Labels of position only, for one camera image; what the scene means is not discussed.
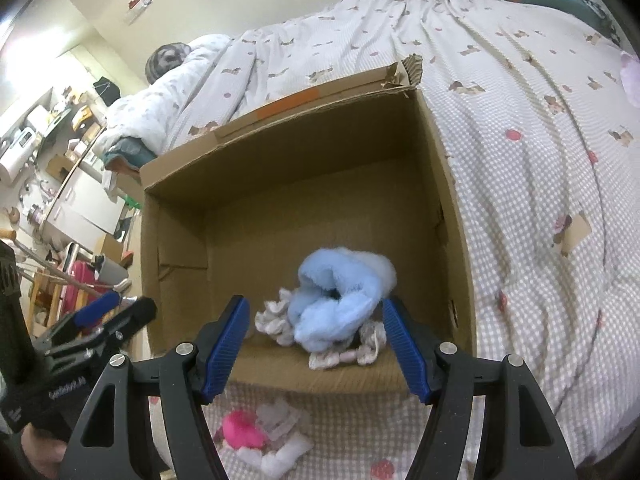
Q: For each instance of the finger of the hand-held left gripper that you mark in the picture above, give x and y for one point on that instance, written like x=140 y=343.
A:
x=132 y=315
x=97 y=310

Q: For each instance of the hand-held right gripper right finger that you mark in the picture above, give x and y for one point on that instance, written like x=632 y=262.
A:
x=402 y=347

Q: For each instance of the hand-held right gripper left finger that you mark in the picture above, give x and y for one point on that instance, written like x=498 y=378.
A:
x=227 y=347

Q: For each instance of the light blue fuzzy sock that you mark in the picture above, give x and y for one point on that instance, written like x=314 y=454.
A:
x=332 y=295

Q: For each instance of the brown cardboard box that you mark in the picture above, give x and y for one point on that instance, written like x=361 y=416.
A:
x=320 y=200

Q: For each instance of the person's left hand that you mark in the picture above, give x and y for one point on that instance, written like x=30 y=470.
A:
x=42 y=452

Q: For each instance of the pink stool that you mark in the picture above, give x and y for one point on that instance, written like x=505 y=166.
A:
x=82 y=282

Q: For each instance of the wooden chair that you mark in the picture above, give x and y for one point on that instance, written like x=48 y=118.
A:
x=42 y=290

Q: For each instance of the pink plush toy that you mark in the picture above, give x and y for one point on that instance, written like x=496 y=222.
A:
x=242 y=430

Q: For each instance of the white crumpled cloth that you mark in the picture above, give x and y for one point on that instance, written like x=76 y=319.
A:
x=280 y=415

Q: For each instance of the white drawer cabinet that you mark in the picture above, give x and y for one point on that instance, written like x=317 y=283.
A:
x=80 y=200

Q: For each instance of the pink and white sock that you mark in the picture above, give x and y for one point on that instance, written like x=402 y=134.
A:
x=282 y=452

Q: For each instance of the teal bed sheet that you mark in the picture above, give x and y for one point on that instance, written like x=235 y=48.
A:
x=125 y=156

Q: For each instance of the white appliance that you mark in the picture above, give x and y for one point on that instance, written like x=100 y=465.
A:
x=15 y=157

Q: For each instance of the black bag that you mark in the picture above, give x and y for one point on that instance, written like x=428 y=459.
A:
x=107 y=91

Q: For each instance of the checked printed quilt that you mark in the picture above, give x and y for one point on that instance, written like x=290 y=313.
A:
x=525 y=160

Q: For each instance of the grey striped pillow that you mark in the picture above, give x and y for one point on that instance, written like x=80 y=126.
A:
x=167 y=57

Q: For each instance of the pale pink cloth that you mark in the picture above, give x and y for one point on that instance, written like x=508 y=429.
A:
x=631 y=71

